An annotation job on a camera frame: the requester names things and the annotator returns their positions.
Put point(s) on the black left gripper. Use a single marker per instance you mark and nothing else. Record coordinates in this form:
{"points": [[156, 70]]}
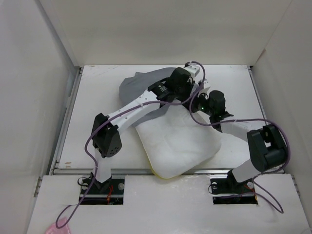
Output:
{"points": [[189, 85]]}

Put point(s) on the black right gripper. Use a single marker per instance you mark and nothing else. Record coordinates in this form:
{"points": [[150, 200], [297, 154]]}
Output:
{"points": [[202, 95]]}

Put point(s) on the white pillow yellow edge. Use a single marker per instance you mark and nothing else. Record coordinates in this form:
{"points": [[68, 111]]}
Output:
{"points": [[174, 143]]}

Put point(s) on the grey pillowcase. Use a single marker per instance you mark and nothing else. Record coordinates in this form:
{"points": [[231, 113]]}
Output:
{"points": [[132, 87]]}

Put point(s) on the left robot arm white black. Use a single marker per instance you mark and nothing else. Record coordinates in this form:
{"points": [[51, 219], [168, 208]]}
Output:
{"points": [[107, 129]]}

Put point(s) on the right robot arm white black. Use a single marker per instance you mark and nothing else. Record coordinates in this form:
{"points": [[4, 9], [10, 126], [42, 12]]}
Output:
{"points": [[267, 144]]}

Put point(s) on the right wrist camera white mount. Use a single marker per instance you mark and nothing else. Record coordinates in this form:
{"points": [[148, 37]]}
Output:
{"points": [[205, 87]]}

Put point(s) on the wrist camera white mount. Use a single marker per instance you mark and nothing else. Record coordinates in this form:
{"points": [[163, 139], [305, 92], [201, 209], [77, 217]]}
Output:
{"points": [[192, 69], [205, 87]]}

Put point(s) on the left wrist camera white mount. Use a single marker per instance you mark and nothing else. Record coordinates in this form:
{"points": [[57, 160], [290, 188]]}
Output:
{"points": [[192, 69]]}

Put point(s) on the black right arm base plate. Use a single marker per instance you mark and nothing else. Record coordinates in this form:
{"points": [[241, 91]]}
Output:
{"points": [[225, 193]]}

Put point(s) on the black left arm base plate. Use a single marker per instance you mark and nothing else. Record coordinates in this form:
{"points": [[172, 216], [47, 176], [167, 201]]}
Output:
{"points": [[111, 192]]}

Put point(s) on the aluminium rail front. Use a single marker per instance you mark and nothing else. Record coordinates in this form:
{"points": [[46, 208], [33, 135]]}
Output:
{"points": [[63, 172]]}

